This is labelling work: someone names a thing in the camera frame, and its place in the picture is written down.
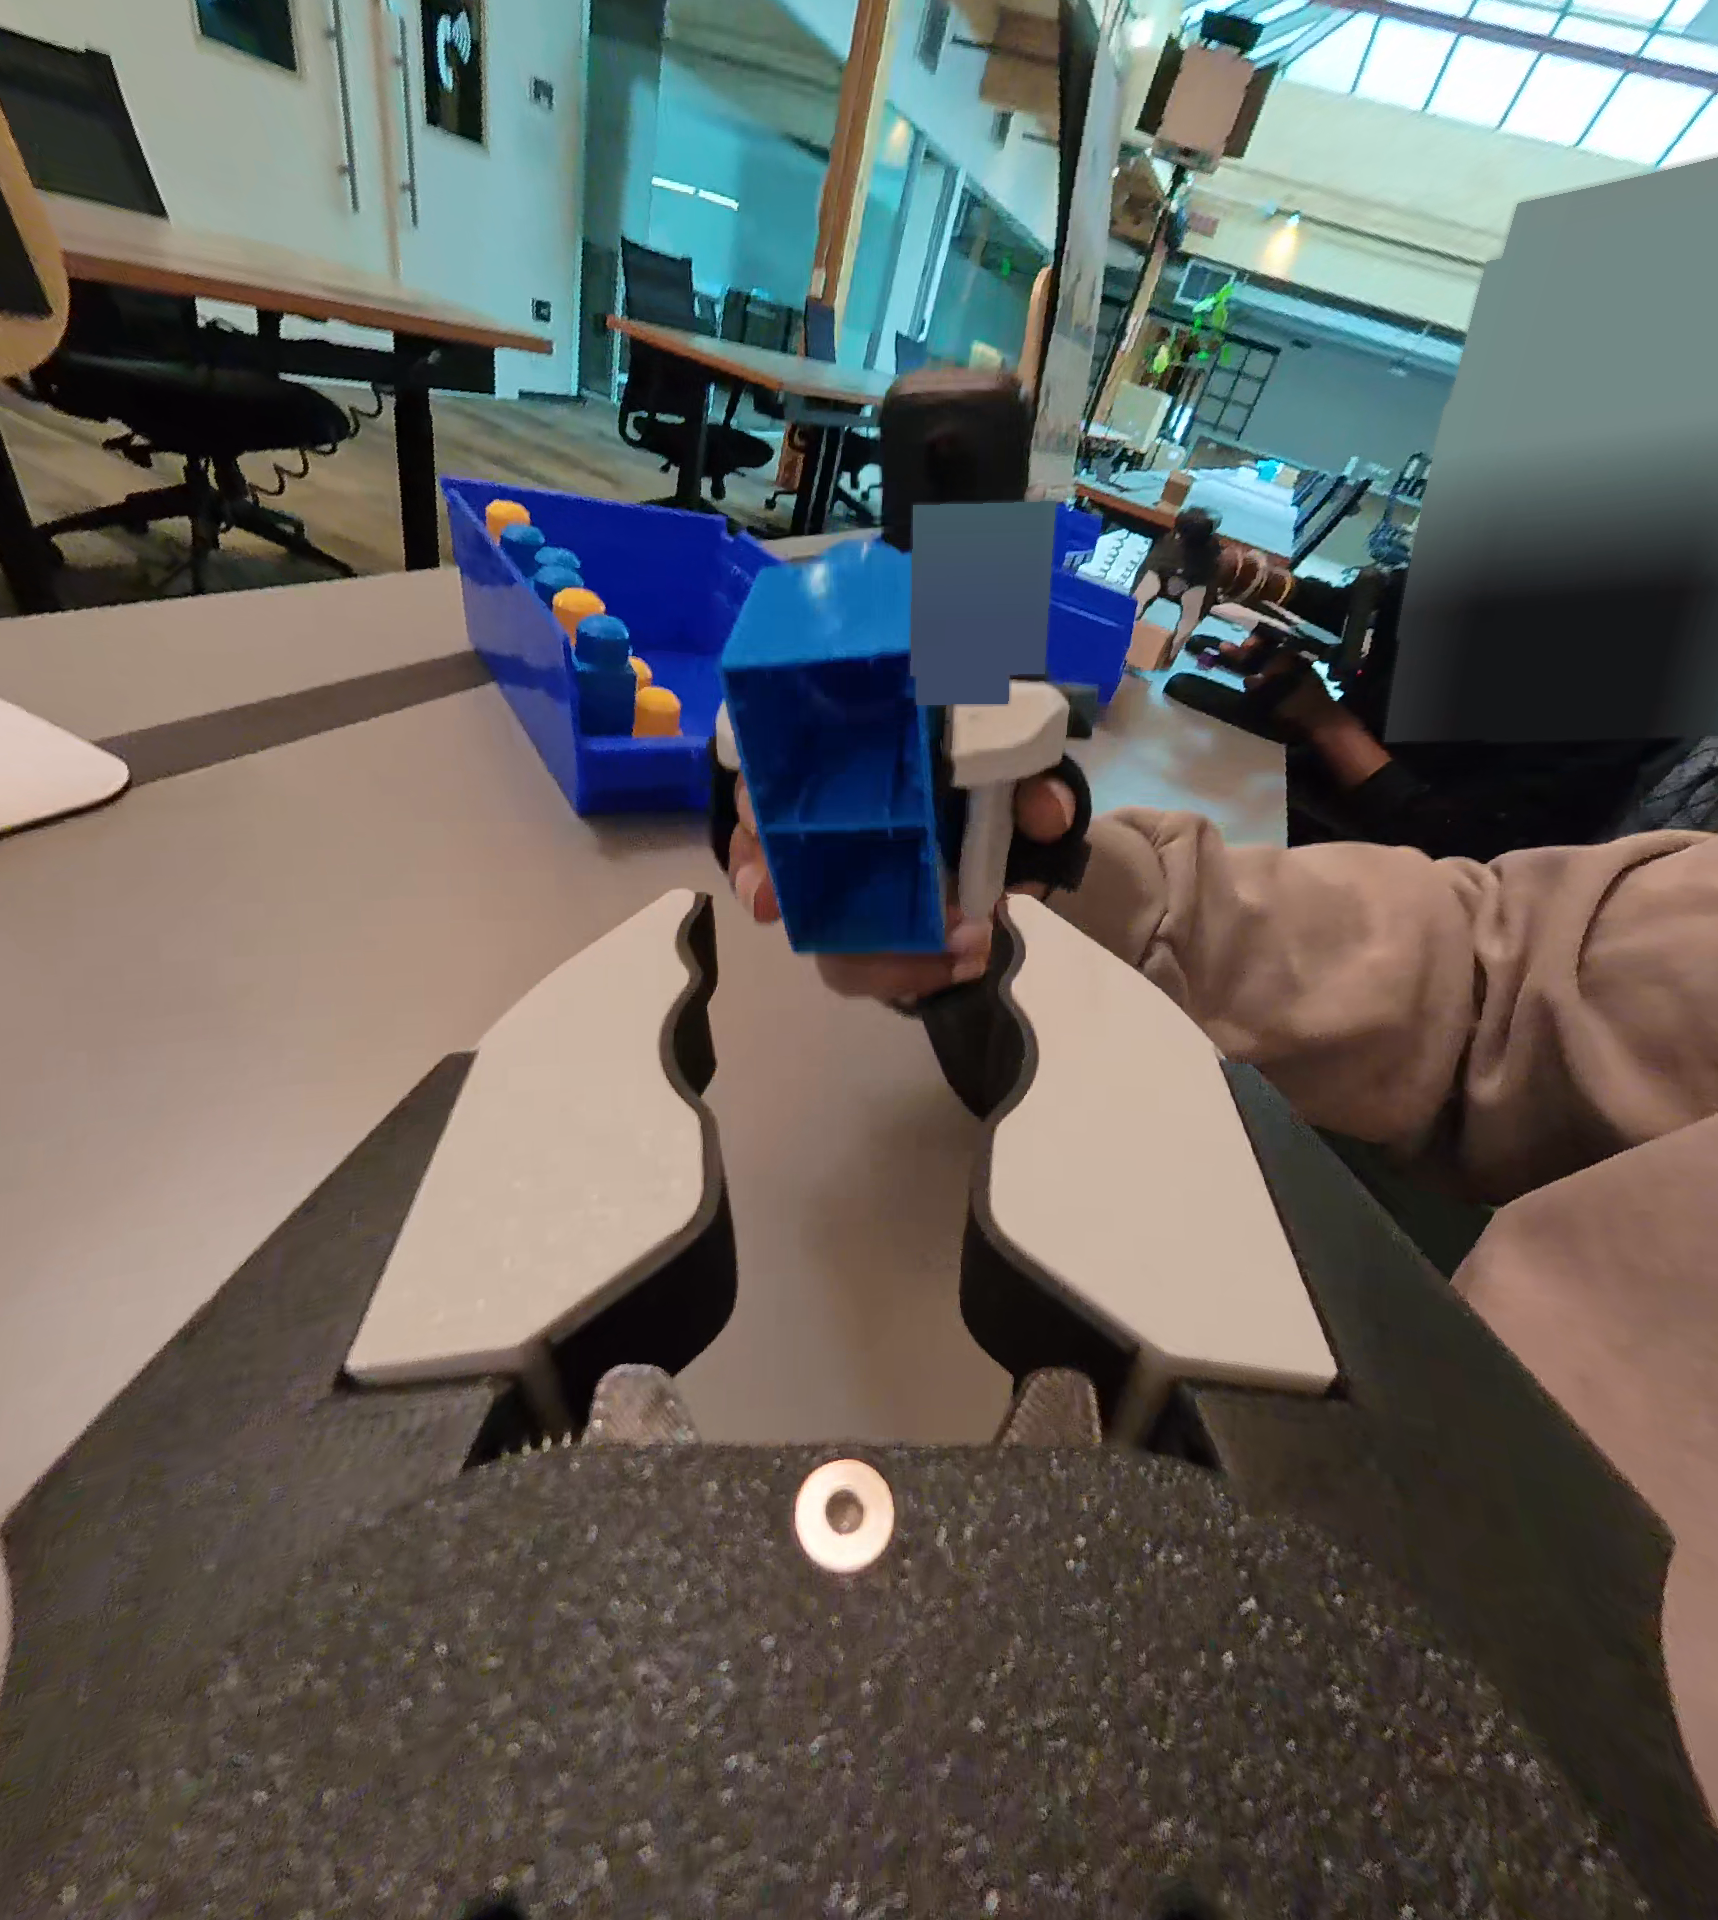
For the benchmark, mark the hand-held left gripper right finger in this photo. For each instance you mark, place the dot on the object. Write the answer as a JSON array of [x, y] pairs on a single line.
[[1159, 1201]]

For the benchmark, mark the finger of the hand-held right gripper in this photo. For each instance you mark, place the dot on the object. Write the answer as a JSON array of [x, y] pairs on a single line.
[[726, 734], [1009, 734]]

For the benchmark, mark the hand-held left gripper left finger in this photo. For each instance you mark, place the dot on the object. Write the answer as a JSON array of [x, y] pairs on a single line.
[[558, 1184]]

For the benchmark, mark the blue two-stud toy block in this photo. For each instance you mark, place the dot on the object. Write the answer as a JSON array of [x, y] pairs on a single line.
[[844, 751]]

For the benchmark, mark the pile of coloured toy blocks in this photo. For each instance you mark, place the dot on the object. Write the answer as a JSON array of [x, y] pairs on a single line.
[[601, 674]]

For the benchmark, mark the blue plastic bin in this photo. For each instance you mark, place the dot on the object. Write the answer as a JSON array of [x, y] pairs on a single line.
[[1093, 615], [528, 705]]

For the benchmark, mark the small wooden blocks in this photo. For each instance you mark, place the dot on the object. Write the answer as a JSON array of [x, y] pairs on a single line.
[[1153, 644]]

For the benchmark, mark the person's right hand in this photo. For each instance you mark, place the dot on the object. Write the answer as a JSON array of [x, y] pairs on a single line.
[[875, 975]]

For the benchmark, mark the wooden office desk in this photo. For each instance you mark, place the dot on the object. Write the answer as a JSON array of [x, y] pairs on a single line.
[[274, 284], [755, 361]]

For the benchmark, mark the black office chair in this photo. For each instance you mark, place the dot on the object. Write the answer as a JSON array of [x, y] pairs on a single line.
[[198, 405], [672, 390]]

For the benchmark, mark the wooden pillar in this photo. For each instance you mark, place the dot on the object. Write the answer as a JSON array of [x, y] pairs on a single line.
[[853, 150]]

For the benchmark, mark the light panel on stand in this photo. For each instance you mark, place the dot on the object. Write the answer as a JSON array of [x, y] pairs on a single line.
[[1204, 91]]

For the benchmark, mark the phone icon door panel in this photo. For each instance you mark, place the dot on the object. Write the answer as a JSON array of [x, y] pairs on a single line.
[[450, 68], [244, 30]]

